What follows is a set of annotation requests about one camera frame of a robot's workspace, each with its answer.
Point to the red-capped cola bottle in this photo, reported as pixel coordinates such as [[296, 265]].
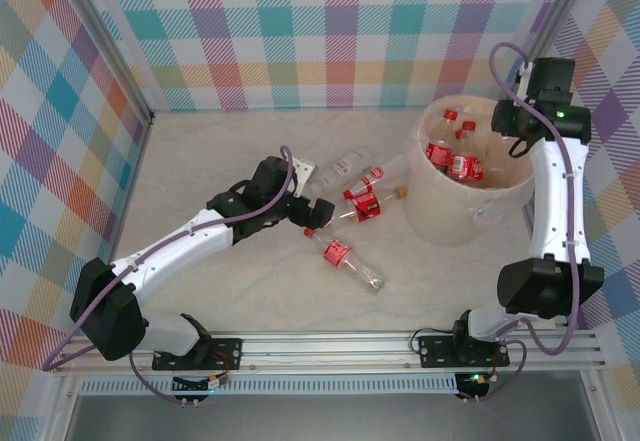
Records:
[[336, 253], [437, 153], [465, 168]]

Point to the orange-capped bottle red black label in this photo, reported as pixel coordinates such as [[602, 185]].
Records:
[[366, 207]]

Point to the clear bottle white red label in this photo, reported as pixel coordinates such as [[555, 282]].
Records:
[[344, 166]]

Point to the clear bottle red oval label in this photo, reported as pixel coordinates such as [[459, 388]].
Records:
[[374, 174]]

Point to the beige round bin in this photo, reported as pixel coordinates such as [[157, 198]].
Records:
[[440, 211]]

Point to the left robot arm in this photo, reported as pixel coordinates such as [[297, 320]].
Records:
[[165, 251]]

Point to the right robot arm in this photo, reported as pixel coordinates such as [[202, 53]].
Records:
[[555, 201]]

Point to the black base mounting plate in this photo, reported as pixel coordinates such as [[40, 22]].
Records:
[[225, 353], [435, 351]]

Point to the yellow power connector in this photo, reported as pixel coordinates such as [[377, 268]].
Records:
[[481, 380], [220, 380]]

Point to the grey metal panel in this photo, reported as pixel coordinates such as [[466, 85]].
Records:
[[325, 418]]

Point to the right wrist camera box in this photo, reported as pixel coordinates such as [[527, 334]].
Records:
[[523, 78]]

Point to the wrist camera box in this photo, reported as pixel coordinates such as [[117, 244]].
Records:
[[523, 78], [302, 171]]

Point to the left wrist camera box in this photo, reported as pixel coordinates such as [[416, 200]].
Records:
[[302, 171]]

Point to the aluminium frame post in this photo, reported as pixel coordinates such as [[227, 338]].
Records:
[[545, 36], [112, 41]]

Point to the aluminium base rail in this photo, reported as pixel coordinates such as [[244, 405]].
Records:
[[325, 348]]

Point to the black connector bracket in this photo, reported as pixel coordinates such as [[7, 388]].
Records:
[[467, 386], [182, 386]]

